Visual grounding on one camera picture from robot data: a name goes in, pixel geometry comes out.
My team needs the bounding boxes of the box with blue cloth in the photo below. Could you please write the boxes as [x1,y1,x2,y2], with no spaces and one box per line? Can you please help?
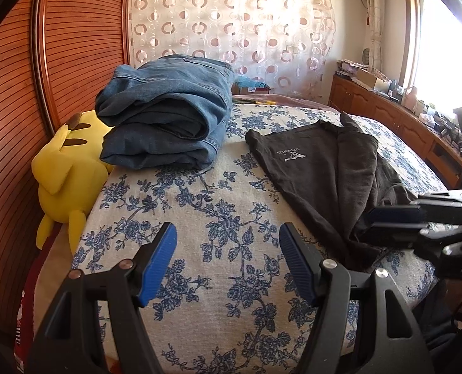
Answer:
[231,75,272,95]

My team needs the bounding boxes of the wooden slatted headboard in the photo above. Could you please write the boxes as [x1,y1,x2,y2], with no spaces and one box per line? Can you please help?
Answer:
[0,0,128,332]

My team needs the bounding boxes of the blue floral white blanket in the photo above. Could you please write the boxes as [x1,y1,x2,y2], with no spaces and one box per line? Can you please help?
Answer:
[70,103,450,374]

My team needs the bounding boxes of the cardboard box on sideboard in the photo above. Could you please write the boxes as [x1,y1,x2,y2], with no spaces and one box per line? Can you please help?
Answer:
[356,69,391,94]

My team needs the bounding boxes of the folded blue jeans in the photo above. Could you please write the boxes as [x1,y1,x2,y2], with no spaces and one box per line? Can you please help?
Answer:
[95,54,235,170]

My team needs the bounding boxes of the long wooden sideboard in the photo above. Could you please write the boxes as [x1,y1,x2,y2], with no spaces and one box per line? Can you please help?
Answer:
[329,74,462,188]

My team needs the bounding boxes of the circle patterned sheer curtain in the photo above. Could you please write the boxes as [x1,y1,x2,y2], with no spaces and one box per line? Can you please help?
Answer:
[129,0,336,100]

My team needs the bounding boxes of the yellow plush toy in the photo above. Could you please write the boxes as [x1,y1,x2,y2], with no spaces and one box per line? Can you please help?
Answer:
[31,111,113,252]

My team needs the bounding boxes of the colourful floral pink bedspread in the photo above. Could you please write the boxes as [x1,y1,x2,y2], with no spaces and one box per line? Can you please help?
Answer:
[232,94,336,112]

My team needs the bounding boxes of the black shorts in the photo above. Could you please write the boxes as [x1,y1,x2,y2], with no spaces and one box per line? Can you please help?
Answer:
[245,113,416,272]

